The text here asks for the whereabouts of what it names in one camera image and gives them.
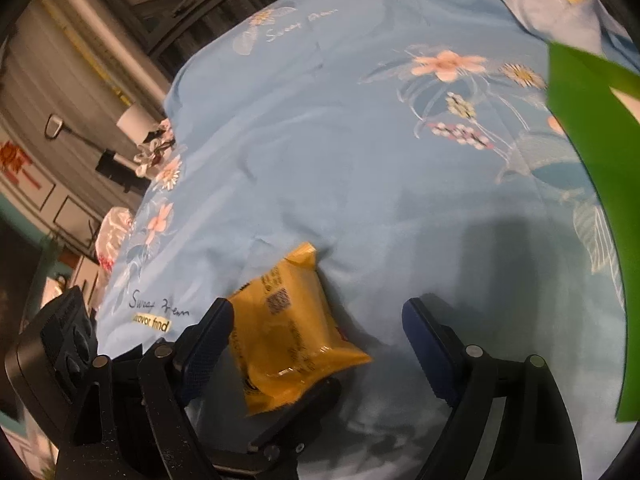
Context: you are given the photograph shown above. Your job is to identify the yellow snack packet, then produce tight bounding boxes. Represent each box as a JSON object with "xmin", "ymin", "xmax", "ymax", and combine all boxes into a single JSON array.
[{"xmin": 229, "ymin": 243, "xmax": 372, "ymax": 416}]

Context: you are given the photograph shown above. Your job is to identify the red chinese knot decoration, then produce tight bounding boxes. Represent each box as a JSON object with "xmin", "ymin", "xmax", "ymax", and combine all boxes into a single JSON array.
[{"xmin": 0, "ymin": 141, "xmax": 42, "ymax": 191}]

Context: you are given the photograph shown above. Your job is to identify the black white patterned cloth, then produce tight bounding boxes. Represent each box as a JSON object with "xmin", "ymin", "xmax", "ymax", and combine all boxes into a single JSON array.
[{"xmin": 134, "ymin": 118, "xmax": 176, "ymax": 179}]

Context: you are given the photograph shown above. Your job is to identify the small mirror on stand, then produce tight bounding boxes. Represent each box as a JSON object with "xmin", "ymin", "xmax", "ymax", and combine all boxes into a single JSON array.
[{"xmin": 44, "ymin": 114, "xmax": 65, "ymax": 141}]

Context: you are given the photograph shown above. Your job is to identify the white paper roll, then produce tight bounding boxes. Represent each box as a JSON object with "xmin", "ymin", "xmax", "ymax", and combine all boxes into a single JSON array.
[{"xmin": 116, "ymin": 103, "xmax": 156, "ymax": 145}]

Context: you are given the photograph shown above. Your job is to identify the green storage box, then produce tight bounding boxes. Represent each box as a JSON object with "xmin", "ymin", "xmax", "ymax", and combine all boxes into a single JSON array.
[{"xmin": 548, "ymin": 42, "xmax": 639, "ymax": 422}]

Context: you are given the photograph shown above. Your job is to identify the light blue floral bedsheet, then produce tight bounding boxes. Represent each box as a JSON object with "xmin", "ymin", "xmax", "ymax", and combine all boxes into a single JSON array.
[{"xmin": 96, "ymin": 0, "xmax": 631, "ymax": 479}]

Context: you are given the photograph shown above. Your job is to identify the blue floral pillow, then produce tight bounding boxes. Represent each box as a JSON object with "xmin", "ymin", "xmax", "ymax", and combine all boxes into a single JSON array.
[{"xmin": 502, "ymin": 0, "xmax": 629, "ymax": 55}]

